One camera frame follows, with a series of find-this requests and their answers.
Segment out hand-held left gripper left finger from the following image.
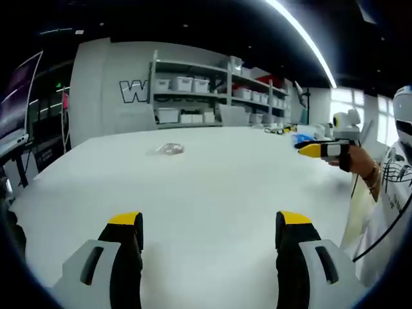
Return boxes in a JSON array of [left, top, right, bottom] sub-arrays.
[[52, 211, 145, 309]]

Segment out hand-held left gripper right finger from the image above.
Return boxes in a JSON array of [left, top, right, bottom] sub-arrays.
[[275, 211, 368, 309]]

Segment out clear resealable bag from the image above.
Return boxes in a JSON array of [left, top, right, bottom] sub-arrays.
[[145, 142, 186, 158]]

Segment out blue plastic bag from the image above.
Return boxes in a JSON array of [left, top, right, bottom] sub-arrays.
[[290, 132, 312, 149]]

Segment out person's right hand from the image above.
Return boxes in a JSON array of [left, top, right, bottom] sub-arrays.
[[327, 142, 378, 182]]

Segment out white gripper device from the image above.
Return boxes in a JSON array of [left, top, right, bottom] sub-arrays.
[[312, 122, 334, 140]]

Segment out bright window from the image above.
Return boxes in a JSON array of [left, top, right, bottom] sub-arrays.
[[330, 88, 397, 146]]

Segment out yellow and white tools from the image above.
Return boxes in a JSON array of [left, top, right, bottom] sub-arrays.
[[264, 123, 297, 135]]

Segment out black tripod stand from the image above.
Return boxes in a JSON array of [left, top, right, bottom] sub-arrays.
[[294, 79, 312, 125]]

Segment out white helmet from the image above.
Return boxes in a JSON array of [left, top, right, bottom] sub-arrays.
[[392, 84, 412, 146]]

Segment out person in white shirt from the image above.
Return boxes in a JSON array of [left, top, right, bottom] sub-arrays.
[[340, 141, 412, 292]]

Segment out grey metal shelf rack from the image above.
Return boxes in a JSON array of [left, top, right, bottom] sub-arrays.
[[226, 55, 291, 127], [149, 50, 230, 129]]

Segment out grey chair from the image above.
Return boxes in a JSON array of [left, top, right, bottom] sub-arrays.
[[218, 104, 249, 127]]

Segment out ceiling light strip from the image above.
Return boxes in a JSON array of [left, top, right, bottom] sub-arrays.
[[263, 0, 338, 89]]

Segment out shelf with white bins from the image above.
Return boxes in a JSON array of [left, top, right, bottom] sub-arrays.
[[153, 57, 288, 125]]

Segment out large monitor screen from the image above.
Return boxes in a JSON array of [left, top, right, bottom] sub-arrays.
[[0, 50, 44, 156]]

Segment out gold bracelet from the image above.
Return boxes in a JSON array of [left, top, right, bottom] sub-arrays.
[[361, 160, 382, 194]]

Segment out black cable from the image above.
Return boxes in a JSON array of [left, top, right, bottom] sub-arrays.
[[351, 178, 412, 263]]

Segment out black desk frame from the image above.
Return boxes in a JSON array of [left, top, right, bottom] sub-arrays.
[[0, 141, 37, 191]]

